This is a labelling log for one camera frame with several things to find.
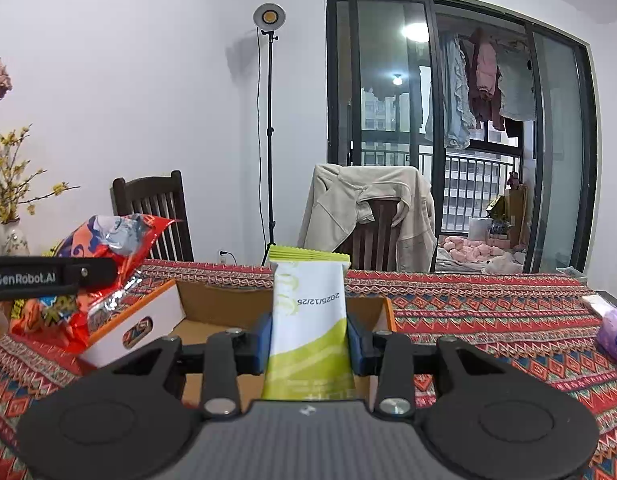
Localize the red patterned tablecloth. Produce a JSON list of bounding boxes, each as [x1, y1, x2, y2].
[[0, 259, 617, 480]]

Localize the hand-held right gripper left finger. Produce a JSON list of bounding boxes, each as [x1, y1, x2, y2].
[[111, 312, 274, 418]]

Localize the beige jacket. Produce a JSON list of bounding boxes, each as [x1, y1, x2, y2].
[[297, 162, 439, 273]]

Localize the black framed sliding glass door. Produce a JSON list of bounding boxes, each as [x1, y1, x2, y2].
[[325, 0, 601, 276]]

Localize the red snack bag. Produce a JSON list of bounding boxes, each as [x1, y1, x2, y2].
[[8, 213, 184, 356]]

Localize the tall brown cardboard box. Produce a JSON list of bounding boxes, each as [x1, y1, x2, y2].
[[503, 185, 529, 248]]

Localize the round studio lamp on stand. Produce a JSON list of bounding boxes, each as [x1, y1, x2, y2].
[[252, 2, 289, 268]]

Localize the yellow flower branches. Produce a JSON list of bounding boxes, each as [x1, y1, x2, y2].
[[0, 125, 82, 226]]

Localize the pink plush pile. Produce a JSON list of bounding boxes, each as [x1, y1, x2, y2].
[[441, 234, 504, 263]]

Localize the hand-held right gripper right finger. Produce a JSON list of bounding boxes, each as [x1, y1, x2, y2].
[[345, 312, 506, 421]]

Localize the green white snack packet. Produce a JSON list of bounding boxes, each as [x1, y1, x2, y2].
[[261, 245, 357, 402]]

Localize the orange cardboard box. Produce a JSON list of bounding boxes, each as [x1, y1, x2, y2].
[[78, 278, 399, 411]]

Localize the purple tissue pack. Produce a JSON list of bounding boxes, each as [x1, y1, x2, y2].
[[595, 305, 617, 373]]

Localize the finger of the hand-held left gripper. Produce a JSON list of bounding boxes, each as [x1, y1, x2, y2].
[[73, 258, 120, 292]]

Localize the floral ceramic vase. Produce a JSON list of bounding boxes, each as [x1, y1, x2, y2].
[[1, 217, 32, 256]]

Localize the hanging white garment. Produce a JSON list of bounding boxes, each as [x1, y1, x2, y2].
[[495, 52, 536, 122]]

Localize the balcony railing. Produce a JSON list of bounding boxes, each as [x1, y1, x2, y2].
[[351, 142, 521, 233]]

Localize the white plush toy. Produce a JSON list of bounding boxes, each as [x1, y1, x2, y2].
[[481, 252, 526, 275]]

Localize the hanging blue garment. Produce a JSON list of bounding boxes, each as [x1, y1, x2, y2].
[[425, 35, 478, 151]]

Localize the hanging pink garment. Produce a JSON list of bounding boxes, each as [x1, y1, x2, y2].
[[468, 27, 506, 131]]

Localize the dark wooden slatted chair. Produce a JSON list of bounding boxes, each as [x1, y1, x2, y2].
[[112, 170, 195, 262]]

